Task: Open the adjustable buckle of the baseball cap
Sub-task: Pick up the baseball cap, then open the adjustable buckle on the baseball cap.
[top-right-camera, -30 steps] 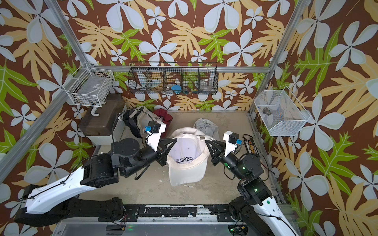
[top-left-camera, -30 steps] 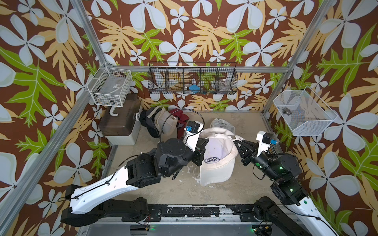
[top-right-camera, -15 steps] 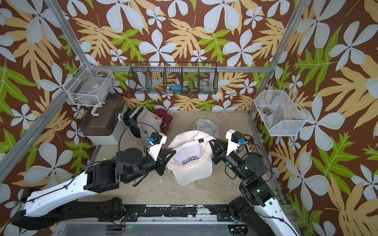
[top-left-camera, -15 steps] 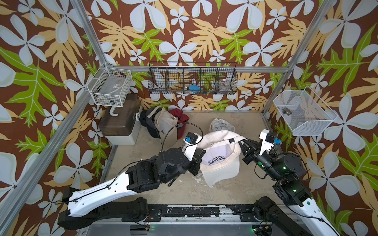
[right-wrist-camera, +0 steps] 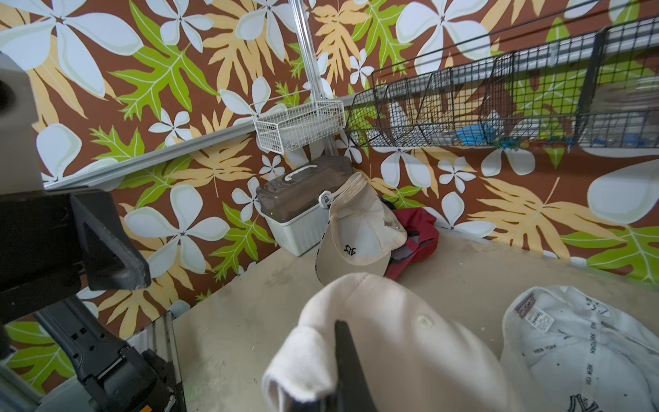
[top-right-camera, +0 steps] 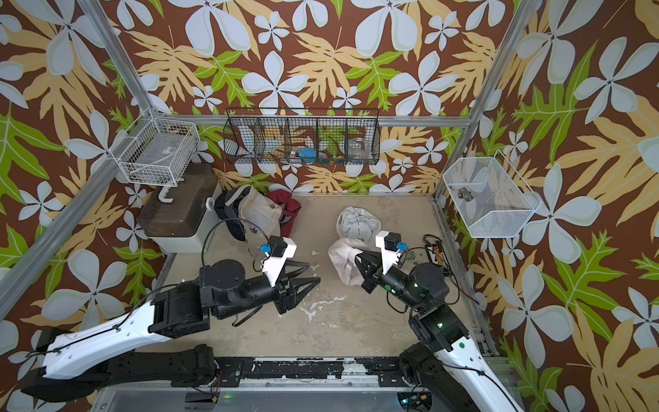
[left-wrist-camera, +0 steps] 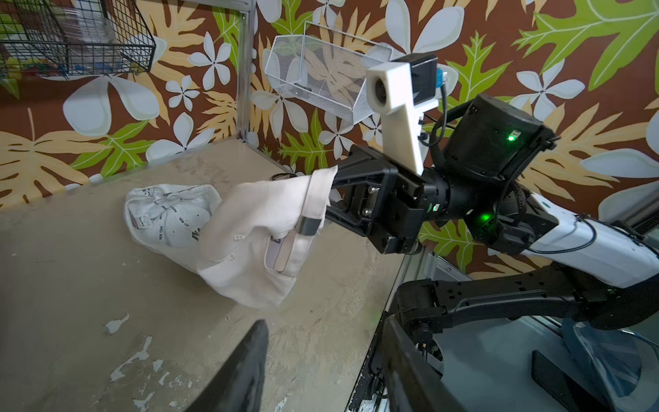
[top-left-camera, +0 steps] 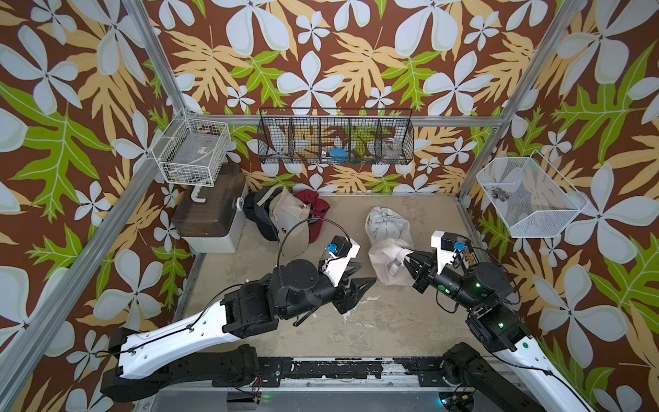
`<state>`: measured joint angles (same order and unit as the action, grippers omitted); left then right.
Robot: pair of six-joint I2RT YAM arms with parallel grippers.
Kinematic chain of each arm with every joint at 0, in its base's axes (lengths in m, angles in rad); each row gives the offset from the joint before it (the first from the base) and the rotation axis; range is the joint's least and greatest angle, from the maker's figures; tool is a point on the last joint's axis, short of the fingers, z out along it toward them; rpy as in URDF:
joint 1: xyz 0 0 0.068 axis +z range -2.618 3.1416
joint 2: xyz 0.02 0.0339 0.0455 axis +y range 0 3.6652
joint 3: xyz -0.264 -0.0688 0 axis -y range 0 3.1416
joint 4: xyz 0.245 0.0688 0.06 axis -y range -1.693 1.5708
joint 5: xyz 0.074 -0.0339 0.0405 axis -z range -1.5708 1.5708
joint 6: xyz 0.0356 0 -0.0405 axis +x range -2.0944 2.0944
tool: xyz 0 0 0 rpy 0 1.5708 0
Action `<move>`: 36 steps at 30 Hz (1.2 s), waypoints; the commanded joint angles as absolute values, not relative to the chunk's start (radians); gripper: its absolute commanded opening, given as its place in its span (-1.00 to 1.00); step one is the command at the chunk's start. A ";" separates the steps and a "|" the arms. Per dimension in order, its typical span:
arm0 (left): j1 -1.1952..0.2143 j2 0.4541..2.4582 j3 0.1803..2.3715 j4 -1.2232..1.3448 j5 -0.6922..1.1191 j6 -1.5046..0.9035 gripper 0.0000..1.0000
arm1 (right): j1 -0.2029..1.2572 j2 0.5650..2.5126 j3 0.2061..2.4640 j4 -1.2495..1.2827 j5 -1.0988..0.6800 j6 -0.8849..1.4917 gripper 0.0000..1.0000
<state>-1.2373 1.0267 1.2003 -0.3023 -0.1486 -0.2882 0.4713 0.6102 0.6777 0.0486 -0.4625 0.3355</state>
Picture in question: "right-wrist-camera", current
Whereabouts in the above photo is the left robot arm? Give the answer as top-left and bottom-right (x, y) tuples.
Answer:
(1, 55), (185, 411)

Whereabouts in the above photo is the black wire wall basket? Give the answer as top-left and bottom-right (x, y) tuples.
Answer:
(346, 17), (658, 150)

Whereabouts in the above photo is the white box with brown lid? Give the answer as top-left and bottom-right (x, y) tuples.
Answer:
(257, 156), (354, 256)

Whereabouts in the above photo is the white New York baseball cap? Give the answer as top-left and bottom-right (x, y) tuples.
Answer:
(500, 286), (658, 411)

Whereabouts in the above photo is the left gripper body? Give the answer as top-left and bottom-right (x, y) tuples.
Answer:
(1, 55), (151, 324)

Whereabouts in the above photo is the white wire wall basket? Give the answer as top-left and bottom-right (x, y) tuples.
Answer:
(252, 99), (346, 155)

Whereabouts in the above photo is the red baseball cap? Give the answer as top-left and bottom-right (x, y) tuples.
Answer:
(384, 208), (439, 281)

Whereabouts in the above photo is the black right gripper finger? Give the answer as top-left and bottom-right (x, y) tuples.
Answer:
(331, 320), (377, 412)

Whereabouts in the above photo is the beige baseball cap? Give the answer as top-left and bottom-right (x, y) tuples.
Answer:
(315, 173), (408, 286)

